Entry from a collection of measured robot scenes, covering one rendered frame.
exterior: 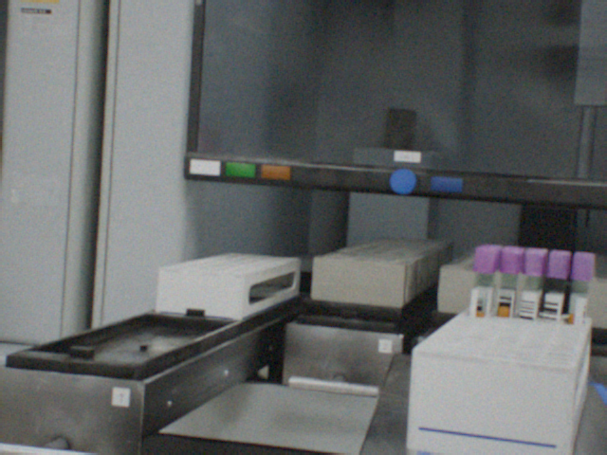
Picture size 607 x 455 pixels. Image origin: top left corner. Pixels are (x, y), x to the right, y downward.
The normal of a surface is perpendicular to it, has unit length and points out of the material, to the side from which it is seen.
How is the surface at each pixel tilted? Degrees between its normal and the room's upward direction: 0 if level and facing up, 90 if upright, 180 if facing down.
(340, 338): 90
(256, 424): 90
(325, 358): 90
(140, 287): 90
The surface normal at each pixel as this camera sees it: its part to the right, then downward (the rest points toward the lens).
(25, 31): -0.22, 0.04
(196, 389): 0.97, 0.08
